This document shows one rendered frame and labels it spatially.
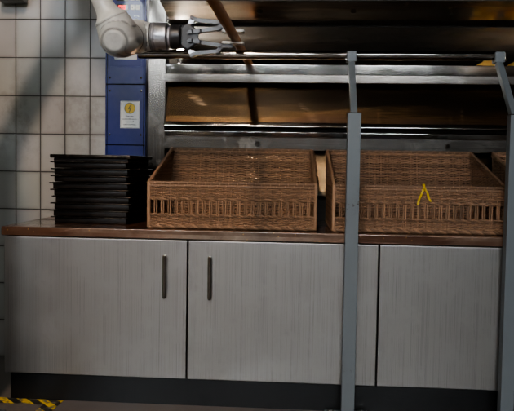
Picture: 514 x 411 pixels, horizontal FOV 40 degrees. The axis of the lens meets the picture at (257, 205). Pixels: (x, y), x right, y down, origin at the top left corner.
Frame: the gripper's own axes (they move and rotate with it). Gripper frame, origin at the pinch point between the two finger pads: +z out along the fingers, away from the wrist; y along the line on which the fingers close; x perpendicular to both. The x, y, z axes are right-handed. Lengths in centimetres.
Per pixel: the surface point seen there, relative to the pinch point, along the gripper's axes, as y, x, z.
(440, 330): 91, 4, 67
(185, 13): -18, -48, -24
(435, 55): 3, -13, 65
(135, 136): 30, -48, -43
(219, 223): 59, -1, -4
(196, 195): 50, 0, -11
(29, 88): 11, -51, -86
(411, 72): 4, -50, 63
